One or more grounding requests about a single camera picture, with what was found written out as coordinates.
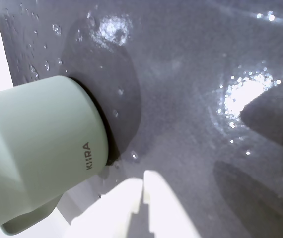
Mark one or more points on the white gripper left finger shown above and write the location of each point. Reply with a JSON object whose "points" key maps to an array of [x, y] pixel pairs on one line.
{"points": [[111, 210]]}

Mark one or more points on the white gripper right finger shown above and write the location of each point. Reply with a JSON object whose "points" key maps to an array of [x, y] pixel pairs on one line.
{"points": [[168, 213]]}

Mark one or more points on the pale green steel mug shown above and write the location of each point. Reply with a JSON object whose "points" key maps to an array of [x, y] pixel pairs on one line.
{"points": [[32, 136]]}

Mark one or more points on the black table mat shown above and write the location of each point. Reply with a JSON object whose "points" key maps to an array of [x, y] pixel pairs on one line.
{"points": [[181, 74]]}

